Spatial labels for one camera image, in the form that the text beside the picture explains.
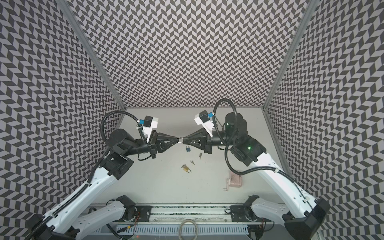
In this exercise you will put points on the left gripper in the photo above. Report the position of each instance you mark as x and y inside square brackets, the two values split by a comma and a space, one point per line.
[157, 143]

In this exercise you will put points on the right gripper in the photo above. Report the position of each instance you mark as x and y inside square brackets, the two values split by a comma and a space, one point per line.
[207, 142]

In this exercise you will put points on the small brass padlock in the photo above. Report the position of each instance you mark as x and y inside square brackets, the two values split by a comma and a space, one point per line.
[186, 169]

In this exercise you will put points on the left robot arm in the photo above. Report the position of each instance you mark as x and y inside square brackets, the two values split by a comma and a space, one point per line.
[65, 222]

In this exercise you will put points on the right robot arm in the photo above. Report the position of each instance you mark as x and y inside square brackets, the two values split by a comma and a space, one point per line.
[300, 213]

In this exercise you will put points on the pink padlock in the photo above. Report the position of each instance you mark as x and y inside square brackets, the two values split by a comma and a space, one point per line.
[233, 181]

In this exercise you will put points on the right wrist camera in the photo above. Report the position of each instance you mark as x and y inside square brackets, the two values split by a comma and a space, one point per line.
[204, 119]

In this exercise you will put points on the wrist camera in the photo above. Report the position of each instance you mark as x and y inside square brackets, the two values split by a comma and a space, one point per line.
[204, 119]
[147, 125]

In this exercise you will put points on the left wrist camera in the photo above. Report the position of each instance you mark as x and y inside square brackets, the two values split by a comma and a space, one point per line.
[147, 125]

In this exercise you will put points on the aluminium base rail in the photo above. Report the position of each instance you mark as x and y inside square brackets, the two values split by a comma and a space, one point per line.
[171, 214]

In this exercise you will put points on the white vented cable duct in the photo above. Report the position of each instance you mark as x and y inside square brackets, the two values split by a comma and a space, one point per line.
[186, 230]

